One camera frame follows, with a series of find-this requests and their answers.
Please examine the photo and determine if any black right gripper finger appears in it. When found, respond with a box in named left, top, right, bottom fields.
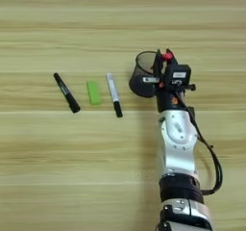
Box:
left=164, top=48, right=180, bottom=66
left=152, top=48, right=165, bottom=79

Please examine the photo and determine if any red marker pen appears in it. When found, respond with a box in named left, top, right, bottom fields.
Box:
left=160, top=52, right=174, bottom=63

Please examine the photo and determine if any black box white label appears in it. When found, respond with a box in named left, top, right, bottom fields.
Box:
left=163, top=64, right=192, bottom=88

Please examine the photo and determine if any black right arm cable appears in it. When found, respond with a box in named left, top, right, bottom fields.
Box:
left=174, top=90, right=224, bottom=196

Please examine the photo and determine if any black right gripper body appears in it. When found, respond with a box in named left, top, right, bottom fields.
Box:
left=142, top=76, right=197, bottom=115

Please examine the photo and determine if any black marker pen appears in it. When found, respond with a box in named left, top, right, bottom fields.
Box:
left=52, top=72, right=82, bottom=115

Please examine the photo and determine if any white marker black cap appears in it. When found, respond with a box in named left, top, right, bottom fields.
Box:
left=105, top=72, right=124, bottom=119

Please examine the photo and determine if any green eraser block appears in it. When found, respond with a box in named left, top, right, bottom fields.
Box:
left=86, top=80, right=103, bottom=107

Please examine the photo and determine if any black mesh pen cup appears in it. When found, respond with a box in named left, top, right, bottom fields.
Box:
left=128, top=50, right=161, bottom=99

